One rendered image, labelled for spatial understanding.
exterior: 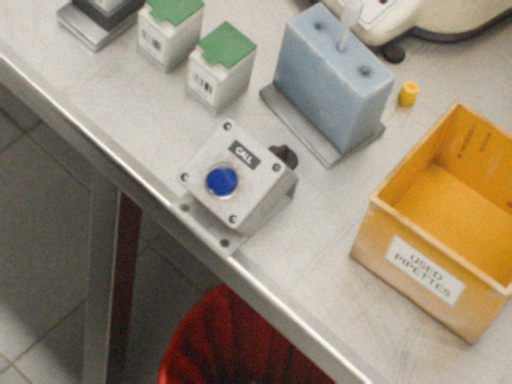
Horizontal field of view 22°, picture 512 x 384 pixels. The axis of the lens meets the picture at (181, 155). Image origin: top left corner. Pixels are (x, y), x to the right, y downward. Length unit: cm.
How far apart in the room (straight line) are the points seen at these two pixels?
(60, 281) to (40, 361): 14
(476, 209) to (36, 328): 102
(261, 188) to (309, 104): 13
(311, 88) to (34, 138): 112
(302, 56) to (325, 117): 6
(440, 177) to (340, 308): 16
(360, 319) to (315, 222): 10
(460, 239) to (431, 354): 11
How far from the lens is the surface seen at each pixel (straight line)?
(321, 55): 113
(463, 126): 115
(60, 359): 203
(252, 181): 108
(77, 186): 218
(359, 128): 116
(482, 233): 118
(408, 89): 123
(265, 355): 174
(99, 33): 123
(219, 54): 116
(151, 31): 120
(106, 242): 137
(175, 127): 119
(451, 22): 127
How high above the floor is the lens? 186
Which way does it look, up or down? 57 degrees down
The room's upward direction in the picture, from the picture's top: 9 degrees clockwise
